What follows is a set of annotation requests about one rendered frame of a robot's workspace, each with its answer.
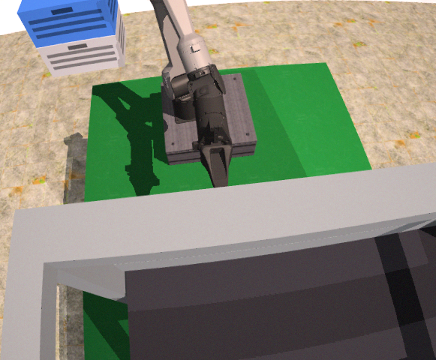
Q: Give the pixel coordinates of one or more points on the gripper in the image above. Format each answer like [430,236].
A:
[216,150]

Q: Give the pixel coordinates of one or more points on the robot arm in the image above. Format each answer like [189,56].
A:
[181,84]

